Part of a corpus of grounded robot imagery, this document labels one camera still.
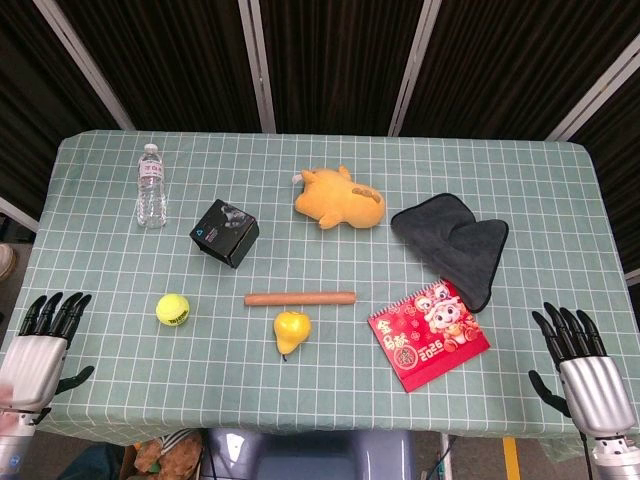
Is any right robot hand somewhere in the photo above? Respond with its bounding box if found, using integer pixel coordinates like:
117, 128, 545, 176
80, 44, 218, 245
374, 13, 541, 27
528, 301, 640, 439

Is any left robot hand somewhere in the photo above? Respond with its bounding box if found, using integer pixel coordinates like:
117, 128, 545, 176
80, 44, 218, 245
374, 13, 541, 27
0, 291, 96, 426

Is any yellow tennis ball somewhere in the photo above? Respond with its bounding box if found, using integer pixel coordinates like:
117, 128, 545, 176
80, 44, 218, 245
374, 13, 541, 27
155, 293, 191, 328

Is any black cardboard box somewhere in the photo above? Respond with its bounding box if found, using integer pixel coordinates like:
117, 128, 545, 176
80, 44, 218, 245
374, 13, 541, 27
189, 198, 260, 270

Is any brown plush toy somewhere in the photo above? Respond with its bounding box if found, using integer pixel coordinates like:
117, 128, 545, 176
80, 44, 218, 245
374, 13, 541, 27
132, 432, 203, 480

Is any red 2026 desk calendar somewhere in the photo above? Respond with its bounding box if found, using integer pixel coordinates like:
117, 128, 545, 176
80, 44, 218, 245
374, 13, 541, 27
367, 279, 492, 394

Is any dark grey cloth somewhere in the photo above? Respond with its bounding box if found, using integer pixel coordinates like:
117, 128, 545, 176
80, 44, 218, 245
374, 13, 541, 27
390, 192, 510, 315

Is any clear plastic water bottle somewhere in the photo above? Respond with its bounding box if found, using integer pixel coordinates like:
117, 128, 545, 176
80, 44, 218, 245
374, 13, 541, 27
136, 143, 168, 230

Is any yellow pear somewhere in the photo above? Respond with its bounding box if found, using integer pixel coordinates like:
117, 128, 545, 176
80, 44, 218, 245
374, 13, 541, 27
272, 310, 313, 357

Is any green checked tablecloth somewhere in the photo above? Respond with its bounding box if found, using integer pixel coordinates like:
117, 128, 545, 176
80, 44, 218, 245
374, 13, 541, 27
0, 129, 640, 448

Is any wooden rolling pin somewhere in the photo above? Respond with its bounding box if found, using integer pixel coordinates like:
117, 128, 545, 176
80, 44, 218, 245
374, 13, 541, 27
243, 291, 358, 308

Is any blue grey plastic stool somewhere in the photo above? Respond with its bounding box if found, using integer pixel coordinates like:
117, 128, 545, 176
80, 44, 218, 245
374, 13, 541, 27
200, 427, 417, 480

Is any orange plush toy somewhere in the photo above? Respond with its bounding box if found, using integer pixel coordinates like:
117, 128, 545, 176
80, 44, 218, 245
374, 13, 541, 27
291, 165, 387, 231

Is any white partition frame post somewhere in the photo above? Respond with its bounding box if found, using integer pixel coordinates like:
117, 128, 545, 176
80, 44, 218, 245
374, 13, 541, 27
545, 32, 640, 142
237, 0, 277, 134
32, 0, 136, 132
387, 0, 443, 137

